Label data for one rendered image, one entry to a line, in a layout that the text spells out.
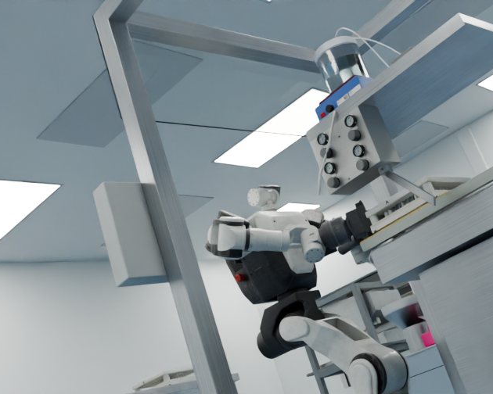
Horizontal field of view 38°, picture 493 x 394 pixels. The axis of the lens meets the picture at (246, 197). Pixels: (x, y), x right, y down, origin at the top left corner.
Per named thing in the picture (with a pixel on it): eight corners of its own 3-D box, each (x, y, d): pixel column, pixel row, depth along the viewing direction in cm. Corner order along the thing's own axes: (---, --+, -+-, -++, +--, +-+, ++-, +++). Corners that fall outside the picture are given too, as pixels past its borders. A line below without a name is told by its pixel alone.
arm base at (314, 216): (310, 259, 276) (286, 248, 282) (327, 248, 285) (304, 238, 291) (315, 226, 269) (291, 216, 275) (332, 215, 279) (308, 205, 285)
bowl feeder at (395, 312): (390, 363, 485) (371, 311, 498) (417, 357, 512) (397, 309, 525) (451, 339, 457) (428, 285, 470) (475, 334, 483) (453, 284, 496)
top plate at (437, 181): (473, 182, 217) (470, 176, 217) (427, 181, 200) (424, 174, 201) (413, 216, 233) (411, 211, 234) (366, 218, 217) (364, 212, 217)
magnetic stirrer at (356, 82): (318, 127, 229) (308, 104, 232) (359, 132, 243) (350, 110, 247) (361, 94, 216) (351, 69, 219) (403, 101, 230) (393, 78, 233)
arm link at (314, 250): (326, 215, 225) (294, 228, 227) (332, 236, 216) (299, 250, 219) (340, 238, 231) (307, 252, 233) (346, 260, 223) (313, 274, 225)
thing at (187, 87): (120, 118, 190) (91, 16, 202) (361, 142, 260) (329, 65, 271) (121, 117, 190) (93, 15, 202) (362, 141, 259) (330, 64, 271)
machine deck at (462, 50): (309, 142, 228) (305, 131, 229) (381, 148, 253) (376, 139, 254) (464, 24, 187) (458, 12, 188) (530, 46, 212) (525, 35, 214)
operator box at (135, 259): (116, 288, 171) (91, 192, 180) (172, 282, 182) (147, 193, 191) (128, 278, 167) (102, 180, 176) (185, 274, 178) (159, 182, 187)
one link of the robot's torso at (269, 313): (260, 362, 261) (246, 316, 267) (284, 356, 270) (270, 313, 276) (310, 338, 242) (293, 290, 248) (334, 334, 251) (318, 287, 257)
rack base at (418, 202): (480, 197, 215) (476, 190, 216) (434, 197, 199) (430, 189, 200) (419, 231, 231) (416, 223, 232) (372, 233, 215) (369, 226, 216)
